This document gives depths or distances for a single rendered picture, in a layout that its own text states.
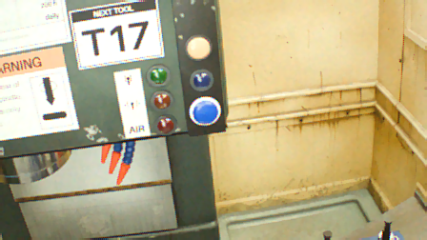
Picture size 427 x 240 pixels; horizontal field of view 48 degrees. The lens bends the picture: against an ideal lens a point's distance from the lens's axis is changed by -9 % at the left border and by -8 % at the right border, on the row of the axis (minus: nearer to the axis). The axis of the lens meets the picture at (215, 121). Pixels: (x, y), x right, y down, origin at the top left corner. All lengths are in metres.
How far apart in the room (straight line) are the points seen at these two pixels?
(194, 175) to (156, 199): 0.13
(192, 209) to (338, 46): 0.74
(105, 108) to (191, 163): 0.86
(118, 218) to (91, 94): 0.94
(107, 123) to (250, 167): 1.34
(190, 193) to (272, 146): 0.49
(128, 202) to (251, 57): 0.63
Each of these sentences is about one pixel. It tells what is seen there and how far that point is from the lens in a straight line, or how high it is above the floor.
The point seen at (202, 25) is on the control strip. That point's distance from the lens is 0.58.
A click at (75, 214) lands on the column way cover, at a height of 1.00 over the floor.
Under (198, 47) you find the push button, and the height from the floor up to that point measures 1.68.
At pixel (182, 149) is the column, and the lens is 1.43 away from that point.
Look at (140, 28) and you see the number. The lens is 0.58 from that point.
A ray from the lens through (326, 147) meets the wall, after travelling 1.97.
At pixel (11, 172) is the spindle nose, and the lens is 0.83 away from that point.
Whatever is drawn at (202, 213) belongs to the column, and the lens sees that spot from 1.57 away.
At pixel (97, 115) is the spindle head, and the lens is 0.62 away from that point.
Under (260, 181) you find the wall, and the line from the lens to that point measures 1.98.
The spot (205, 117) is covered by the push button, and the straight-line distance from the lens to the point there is 0.61.
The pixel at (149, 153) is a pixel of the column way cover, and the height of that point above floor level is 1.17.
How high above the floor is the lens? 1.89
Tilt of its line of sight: 29 degrees down
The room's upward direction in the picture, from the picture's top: 6 degrees counter-clockwise
